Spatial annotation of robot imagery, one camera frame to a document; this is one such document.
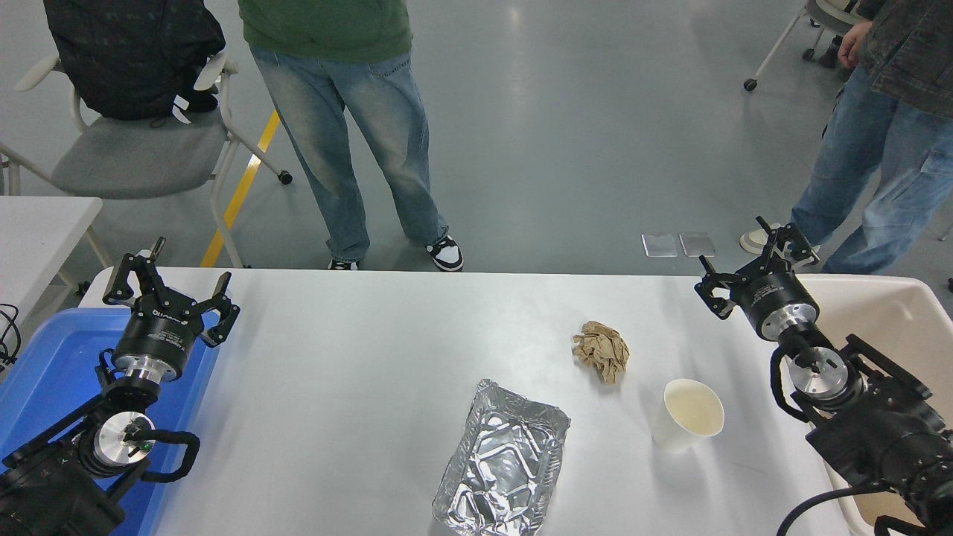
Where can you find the person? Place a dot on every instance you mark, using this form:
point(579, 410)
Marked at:
point(335, 112)
point(831, 56)
point(871, 149)

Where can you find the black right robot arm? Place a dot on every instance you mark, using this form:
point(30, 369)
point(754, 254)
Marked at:
point(886, 439)

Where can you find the grey seat white chair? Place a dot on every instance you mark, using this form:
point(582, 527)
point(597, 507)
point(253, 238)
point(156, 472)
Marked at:
point(134, 156)

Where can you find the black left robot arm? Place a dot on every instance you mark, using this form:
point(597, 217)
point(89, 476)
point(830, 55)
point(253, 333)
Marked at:
point(45, 491)

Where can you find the wheeled office chair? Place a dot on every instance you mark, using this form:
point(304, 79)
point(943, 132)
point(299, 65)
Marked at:
point(825, 13)

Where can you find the white paper cup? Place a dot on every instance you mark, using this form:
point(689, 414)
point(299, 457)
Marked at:
point(689, 417)

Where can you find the large pale plastic bin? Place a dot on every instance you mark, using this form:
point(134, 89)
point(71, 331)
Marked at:
point(893, 313)

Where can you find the person's hand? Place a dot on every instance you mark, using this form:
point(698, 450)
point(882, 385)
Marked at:
point(855, 45)

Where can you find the crumpled tan paper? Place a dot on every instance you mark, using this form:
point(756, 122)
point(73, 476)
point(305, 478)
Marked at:
point(601, 350)

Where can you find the yellow floor tape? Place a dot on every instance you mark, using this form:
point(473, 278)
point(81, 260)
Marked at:
point(242, 190)

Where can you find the blue plastic tray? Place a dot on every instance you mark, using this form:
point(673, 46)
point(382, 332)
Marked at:
point(52, 357)

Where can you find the silver foil tray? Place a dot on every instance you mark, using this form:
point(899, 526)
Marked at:
point(502, 461)

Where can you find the silver floor plate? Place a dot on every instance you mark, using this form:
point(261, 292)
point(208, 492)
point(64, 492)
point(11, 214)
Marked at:
point(660, 245)
point(697, 244)

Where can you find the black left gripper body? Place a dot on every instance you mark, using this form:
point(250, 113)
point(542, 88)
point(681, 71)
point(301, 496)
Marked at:
point(160, 331)

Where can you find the black jacket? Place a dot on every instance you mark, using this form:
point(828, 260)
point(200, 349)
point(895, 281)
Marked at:
point(126, 52)

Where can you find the white side table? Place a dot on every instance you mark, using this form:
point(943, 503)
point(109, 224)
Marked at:
point(37, 231)

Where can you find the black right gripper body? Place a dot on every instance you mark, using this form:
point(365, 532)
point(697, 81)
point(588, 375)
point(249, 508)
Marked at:
point(774, 298)

